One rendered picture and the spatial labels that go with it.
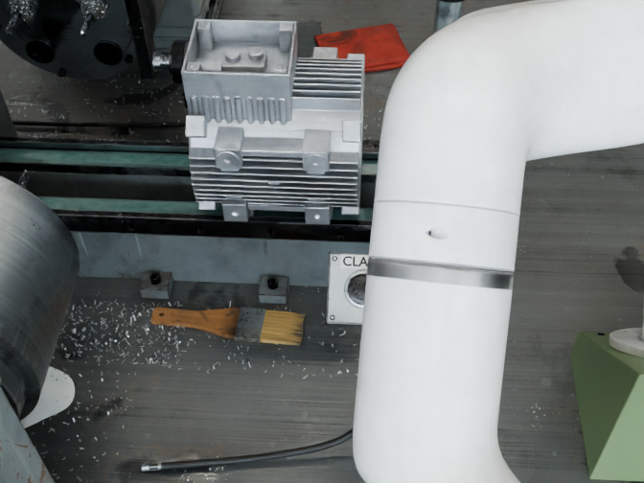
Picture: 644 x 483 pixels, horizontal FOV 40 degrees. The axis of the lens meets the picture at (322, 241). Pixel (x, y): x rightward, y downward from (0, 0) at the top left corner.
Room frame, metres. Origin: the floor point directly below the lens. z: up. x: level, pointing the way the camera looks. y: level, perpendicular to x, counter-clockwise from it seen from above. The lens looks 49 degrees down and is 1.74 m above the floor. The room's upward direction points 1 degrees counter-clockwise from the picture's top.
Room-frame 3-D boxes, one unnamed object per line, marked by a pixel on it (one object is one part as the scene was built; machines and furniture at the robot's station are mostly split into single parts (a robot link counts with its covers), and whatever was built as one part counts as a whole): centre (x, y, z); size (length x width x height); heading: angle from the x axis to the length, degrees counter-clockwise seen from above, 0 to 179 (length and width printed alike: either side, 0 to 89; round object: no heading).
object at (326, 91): (0.81, 0.05, 1.02); 0.20 x 0.19 x 0.19; 85
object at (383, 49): (1.26, -0.08, 0.80); 0.15 x 0.12 x 0.01; 102
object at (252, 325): (0.68, 0.13, 0.80); 0.21 x 0.05 x 0.01; 82
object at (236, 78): (0.82, 0.09, 1.11); 0.12 x 0.11 x 0.07; 85
